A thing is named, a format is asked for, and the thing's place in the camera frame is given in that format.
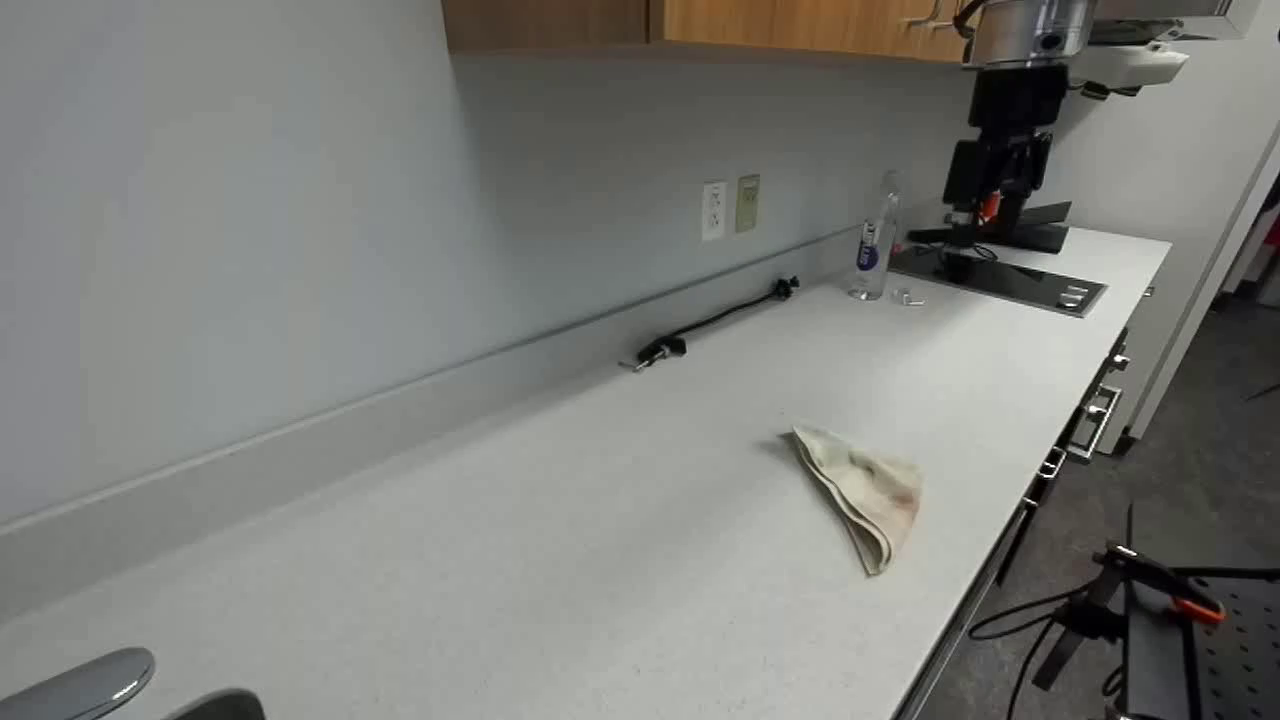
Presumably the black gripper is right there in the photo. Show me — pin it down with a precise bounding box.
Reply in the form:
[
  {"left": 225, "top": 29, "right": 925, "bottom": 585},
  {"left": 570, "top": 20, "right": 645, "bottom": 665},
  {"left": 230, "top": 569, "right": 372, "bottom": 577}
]
[{"left": 939, "top": 66, "right": 1072, "bottom": 223}]

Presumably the stained cream towel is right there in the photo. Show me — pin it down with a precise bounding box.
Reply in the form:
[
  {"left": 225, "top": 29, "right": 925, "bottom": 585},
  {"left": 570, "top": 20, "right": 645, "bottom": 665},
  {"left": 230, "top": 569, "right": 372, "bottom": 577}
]
[{"left": 774, "top": 419, "right": 927, "bottom": 582}]

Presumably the white electrical outlet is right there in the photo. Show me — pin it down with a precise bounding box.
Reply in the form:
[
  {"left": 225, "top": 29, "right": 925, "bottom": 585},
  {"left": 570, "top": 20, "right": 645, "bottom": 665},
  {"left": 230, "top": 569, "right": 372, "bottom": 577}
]
[{"left": 701, "top": 179, "right": 734, "bottom": 248}]

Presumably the orange and black clamp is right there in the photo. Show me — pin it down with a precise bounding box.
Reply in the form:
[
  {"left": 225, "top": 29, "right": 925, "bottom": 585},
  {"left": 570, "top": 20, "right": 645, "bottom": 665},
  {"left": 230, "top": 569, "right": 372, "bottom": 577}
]
[{"left": 1092, "top": 538, "right": 1230, "bottom": 634}]

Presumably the black perforated board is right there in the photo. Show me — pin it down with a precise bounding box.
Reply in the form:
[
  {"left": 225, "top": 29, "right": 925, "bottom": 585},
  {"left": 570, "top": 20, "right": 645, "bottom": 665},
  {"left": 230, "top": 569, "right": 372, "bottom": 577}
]
[{"left": 1125, "top": 565, "right": 1280, "bottom": 720}]

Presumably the dark grey sink fixture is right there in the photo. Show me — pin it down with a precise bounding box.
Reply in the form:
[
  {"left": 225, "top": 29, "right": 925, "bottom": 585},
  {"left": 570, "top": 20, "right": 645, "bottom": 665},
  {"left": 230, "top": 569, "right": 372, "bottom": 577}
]
[{"left": 169, "top": 684, "right": 267, "bottom": 720}]

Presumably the beige wall plate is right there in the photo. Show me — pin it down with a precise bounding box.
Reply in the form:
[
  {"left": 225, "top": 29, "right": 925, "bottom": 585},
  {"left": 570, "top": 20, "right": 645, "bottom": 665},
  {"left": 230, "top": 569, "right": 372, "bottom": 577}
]
[{"left": 731, "top": 168, "right": 768, "bottom": 239}]

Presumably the black power cable with plug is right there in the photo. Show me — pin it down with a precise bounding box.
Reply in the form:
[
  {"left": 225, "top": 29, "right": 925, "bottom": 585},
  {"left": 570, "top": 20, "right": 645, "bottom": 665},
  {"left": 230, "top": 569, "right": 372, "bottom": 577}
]
[{"left": 631, "top": 271, "right": 803, "bottom": 374}]

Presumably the black floor cable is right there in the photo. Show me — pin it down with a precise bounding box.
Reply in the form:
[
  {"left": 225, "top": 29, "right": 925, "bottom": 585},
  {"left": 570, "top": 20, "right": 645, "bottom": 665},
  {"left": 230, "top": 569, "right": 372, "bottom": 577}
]
[{"left": 965, "top": 585, "right": 1115, "bottom": 720}]

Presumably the wooden wall cabinet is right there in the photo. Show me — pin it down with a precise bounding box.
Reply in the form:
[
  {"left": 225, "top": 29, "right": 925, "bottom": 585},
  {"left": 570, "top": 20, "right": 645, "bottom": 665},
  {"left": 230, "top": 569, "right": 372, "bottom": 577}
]
[{"left": 440, "top": 0, "right": 984, "bottom": 68}]

